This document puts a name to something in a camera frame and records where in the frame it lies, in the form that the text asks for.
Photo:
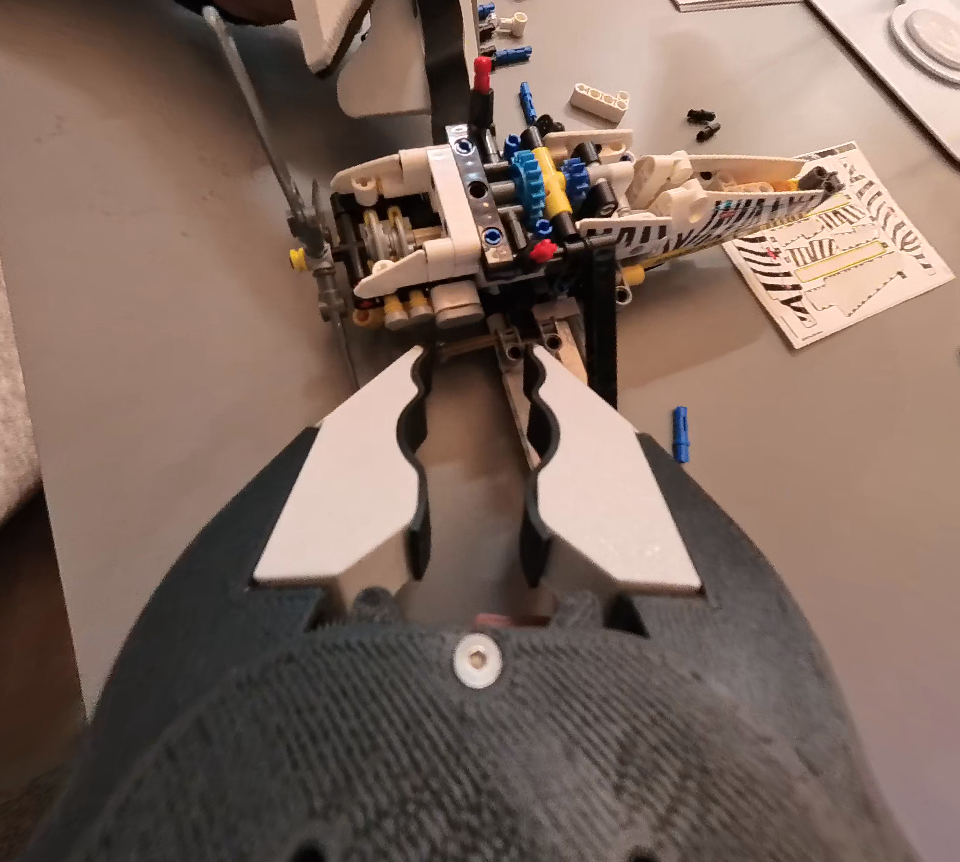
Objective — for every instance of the blue lego pin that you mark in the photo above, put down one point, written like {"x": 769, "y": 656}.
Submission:
{"x": 681, "y": 435}

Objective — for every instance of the zebra striped sticker sheet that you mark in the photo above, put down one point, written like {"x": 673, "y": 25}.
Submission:
{"x": 832, "y": 255}

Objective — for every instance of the zebra striped lego plane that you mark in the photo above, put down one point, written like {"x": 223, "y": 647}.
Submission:
{"x": 448, "y": 202}

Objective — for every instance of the pile of small lego pieces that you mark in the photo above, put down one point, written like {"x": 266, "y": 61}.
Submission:
{"x": 510, "y": 52}

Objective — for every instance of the white lego liftarm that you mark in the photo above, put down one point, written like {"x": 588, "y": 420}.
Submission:
{"x": 600, "y": 101}

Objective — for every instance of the grey hooded sweatshirt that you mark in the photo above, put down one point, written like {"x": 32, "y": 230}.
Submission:
{"x": 11, "y": 390}

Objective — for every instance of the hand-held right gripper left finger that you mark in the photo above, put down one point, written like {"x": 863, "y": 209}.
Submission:
{"x": 345, "y": 502}

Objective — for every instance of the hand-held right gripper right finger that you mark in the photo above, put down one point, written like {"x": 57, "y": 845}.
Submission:
{"x": 607, "y": 502}

